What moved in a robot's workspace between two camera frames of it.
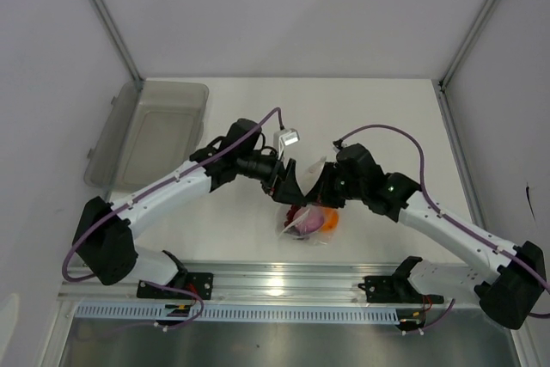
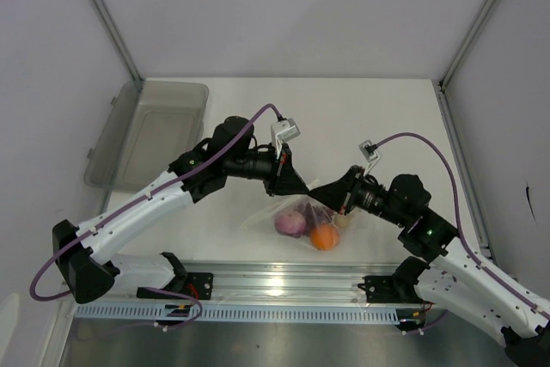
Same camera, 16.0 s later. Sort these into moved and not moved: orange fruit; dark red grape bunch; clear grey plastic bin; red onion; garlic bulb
Moved: dark red grape bunch; garlic bulb; orange fruit; red onion
Not moved: clear grey plastic bin
